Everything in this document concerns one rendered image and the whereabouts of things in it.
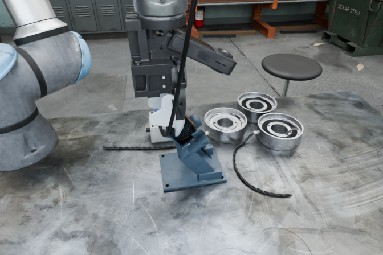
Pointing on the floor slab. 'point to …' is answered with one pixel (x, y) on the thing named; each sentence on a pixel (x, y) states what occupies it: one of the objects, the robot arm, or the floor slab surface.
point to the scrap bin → (355, 17)
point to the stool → (291, 68)
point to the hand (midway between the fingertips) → (179, 124)
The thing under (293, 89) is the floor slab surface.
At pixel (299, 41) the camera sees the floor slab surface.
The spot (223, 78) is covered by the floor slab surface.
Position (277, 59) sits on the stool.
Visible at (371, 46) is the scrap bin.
